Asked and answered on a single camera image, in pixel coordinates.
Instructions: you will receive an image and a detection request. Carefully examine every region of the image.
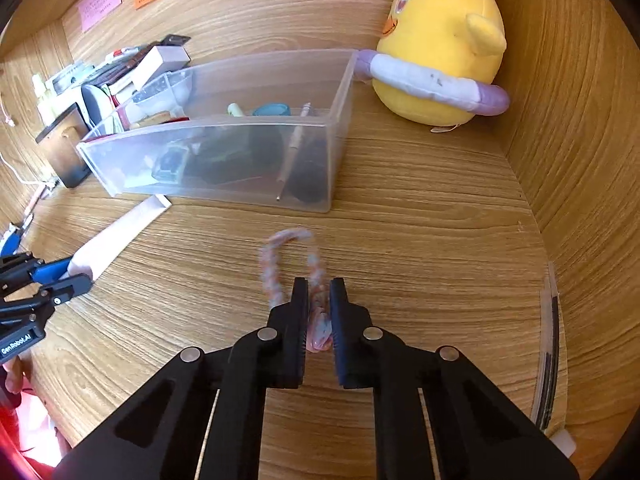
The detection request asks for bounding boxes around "white pen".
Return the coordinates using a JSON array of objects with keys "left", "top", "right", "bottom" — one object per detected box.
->
[{"left": 276, "top": 101, "right": 313, "bottom": 203}]

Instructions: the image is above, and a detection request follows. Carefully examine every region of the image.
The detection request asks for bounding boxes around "purple black bottle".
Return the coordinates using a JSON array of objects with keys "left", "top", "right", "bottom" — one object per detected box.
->
[{"left": 287, "top": 130, "right": 326, "bottom": 203}]

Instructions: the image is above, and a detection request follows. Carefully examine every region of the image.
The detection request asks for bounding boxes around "clear plastic storage box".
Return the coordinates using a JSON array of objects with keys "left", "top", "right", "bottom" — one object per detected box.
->
[{"left": 76, "top": 49, "right": 360, "bottom": 213}]

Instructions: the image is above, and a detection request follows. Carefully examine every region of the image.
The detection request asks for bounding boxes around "teal tape roll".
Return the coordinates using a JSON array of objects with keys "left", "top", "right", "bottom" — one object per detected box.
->
[{"left": 251, "top": 102, "right": 292, "bottom": 117}]

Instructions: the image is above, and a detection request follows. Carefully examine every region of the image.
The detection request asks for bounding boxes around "person's red clothing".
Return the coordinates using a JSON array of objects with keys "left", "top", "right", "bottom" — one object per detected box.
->
[{"left": 0, "top": 365, "right": 71, "bottom": 480}]

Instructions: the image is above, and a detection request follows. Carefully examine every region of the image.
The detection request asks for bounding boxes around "white cardboard box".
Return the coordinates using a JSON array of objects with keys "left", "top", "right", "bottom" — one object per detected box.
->
[{"left": 131, "top": 46, "right": 192, "bottom": 92}]

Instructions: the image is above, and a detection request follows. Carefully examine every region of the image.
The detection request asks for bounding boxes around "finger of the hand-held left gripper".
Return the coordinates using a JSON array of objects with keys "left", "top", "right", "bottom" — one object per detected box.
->
[
  {"left": 27, "top": 255, "right": 76, "bottom": 283},
  {"left": 37, "top": 274, "right": 94, "bottom": 307}
]

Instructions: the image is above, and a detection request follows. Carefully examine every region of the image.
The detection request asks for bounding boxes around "brown ceramic mug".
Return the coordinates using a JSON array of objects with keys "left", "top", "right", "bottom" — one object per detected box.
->
[{"left": 35, "top": 102, "right": 92, "bottom": 189}]

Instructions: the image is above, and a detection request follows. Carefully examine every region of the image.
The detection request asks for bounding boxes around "pink sticky note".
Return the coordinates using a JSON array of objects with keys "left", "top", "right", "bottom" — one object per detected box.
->
[{"left": 77, "top": 0, "right": 123, "bottom": 32}]

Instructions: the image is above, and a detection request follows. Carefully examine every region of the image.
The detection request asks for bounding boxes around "small blue object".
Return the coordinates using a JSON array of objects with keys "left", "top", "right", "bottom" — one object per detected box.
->
[{"left": 0, "top": 225, "right": 23, "bottom": 256}]

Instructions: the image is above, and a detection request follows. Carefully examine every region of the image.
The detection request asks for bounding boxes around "clear plastic bowl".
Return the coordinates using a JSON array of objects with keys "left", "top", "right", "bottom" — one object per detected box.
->
[{"left": 132, "top": 67, "right": 195, "bottom": 115}]

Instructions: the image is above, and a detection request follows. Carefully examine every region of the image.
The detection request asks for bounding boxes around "white rounded device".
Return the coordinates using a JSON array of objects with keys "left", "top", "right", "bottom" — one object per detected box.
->
[{"left": 81, "top": 84, "right": 118, "bottom": 126}]

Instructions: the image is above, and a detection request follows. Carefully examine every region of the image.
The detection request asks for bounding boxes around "pink braided bracelet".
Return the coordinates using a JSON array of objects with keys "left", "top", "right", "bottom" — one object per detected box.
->
[{"left": 258, "top": 227, "right": 333, "bottom": 353}]

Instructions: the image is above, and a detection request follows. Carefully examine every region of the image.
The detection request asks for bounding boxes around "yellow chick plush toy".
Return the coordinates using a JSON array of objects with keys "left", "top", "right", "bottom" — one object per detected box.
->
[{"left": 355, "top": 0, "right": 511, "bottom": 133}]

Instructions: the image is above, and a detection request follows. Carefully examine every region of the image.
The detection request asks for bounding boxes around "stack of books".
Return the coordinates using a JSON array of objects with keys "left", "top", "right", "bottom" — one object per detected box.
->
[{"left": 47, "top": 45, "right": 191, "bottom": 101}]

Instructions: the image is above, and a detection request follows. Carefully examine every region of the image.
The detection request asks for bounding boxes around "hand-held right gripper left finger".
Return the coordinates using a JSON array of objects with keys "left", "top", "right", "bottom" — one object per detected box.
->
[{"left": 52, "top": 276, "right": 310, "bottom": 480}]

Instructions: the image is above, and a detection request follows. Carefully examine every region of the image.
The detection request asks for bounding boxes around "pink cosmetic tube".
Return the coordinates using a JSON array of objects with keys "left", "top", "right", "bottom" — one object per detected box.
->
[{"left": 67, "top": 194, "right": 172, "bottom": 282}]

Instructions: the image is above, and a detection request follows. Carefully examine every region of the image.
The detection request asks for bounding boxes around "person's left hand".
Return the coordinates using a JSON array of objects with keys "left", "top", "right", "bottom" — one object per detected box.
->
[{"left": 1, "top": 352, "right": 31, "bottom": 396}]

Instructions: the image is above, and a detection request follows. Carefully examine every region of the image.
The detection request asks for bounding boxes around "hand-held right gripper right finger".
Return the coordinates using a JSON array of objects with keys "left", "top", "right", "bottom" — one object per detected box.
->
[{"left": 329, "top": 277, "right": 581, "bottom": 480}]

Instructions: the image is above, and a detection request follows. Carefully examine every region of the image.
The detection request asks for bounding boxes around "white cable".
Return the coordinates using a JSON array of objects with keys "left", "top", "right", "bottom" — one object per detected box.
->
[{"left": 0, "top": 152, "right": 56, "bottom": 191}]

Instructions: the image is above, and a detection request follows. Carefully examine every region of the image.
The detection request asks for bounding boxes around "white plastic bottle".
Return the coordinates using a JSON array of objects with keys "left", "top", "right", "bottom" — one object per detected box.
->
[{"left": 31, "top": 74, "right": 56, "bottom": 126}]

